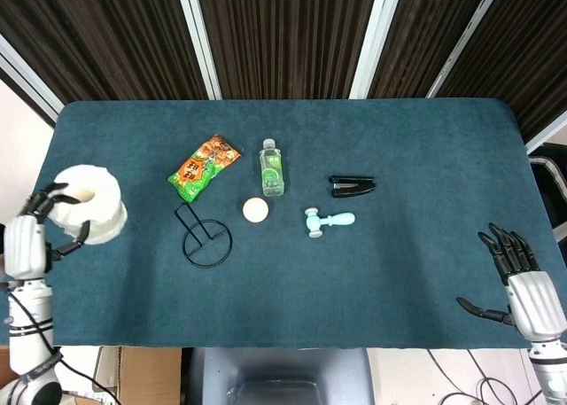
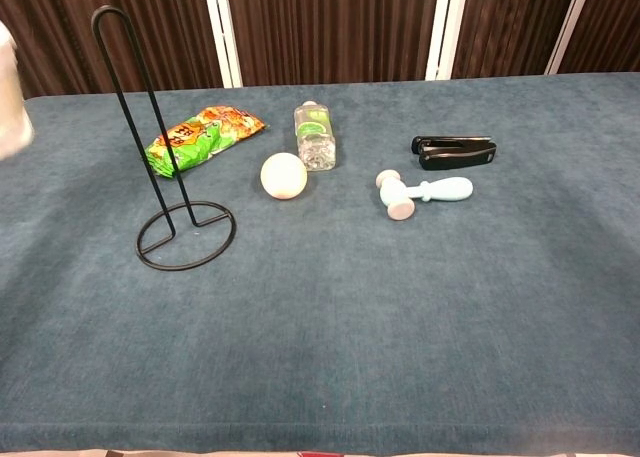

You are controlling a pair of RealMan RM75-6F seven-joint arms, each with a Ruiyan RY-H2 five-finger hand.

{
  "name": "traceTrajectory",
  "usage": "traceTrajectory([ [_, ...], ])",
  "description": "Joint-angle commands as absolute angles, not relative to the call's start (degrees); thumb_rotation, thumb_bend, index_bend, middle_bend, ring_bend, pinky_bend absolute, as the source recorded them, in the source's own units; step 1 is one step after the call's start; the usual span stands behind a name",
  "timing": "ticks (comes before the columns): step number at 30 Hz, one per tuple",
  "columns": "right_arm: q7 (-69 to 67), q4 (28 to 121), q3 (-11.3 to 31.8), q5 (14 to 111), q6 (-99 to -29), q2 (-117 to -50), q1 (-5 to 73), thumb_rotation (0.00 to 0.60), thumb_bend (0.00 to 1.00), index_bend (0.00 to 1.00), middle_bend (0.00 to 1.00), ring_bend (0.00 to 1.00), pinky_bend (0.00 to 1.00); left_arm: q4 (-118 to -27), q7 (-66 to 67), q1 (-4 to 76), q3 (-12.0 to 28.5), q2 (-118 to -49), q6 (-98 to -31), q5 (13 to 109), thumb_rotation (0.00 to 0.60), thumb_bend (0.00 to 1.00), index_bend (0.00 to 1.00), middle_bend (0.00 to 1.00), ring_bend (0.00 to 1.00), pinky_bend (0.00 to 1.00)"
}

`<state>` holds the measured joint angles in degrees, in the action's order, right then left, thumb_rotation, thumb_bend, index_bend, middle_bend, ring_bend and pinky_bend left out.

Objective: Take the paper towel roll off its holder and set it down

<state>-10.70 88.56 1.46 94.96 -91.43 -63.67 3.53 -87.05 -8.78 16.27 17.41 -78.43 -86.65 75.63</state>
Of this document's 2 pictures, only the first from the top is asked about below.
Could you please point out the cream round ball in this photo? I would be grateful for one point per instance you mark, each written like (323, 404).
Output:
(255, 210)

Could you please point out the white paper roll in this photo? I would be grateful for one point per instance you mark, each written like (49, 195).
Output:
(95, 201)

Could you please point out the orange green snack bag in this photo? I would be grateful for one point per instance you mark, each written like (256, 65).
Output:
(203, 167)

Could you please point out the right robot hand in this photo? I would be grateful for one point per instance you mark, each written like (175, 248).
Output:
(531, 303)

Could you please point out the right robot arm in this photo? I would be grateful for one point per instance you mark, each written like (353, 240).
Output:
(549, 369)

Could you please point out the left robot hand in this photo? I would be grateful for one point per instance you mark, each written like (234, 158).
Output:
(26, 245)

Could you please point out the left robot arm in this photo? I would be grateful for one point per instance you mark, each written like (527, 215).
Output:
(31, 343)

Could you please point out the white partition frame post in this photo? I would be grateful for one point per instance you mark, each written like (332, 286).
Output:
(28, 83)
(371, 37)
(465, 37)
(547, 134)
(197, 37)

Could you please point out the light blue toy hammer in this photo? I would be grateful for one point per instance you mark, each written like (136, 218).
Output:
(325, 221)

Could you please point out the black case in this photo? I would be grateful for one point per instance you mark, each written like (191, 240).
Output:
(549, 188)

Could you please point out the black stapler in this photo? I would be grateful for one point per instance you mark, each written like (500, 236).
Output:
(352, 187)

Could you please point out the blue table cloth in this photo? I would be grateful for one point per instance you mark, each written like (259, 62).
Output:
(310, 267)

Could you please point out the clear bottle green label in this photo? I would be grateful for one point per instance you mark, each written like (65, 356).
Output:
(271, 170)

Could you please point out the cardboard box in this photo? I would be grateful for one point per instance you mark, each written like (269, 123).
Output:
(148, 376)

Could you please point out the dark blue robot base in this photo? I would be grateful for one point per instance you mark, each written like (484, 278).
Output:
(281, 376)

